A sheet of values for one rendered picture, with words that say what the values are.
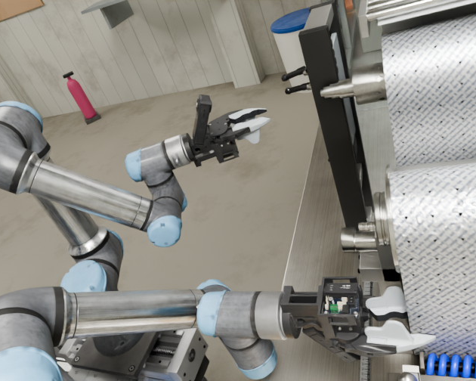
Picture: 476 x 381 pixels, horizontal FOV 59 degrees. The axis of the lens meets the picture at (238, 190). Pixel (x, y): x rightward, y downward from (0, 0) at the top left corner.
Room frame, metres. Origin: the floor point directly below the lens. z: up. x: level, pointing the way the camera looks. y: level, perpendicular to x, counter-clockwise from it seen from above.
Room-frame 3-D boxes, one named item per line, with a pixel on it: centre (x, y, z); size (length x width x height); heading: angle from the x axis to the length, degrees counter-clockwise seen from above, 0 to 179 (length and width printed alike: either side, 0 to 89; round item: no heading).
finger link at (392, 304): (0.39, -0.16, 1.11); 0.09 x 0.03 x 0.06; 71
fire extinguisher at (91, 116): (5.37, 1.36, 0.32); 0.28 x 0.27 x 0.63; 58
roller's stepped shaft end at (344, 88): (0.68, -0.23, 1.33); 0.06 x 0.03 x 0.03; 62
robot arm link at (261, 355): (0.51, 0.09, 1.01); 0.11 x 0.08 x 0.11; 18
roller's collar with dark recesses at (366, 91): (0.65, -0.28, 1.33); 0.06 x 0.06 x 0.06; 62
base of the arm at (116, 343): (0.85, 0.45, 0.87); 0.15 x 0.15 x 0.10
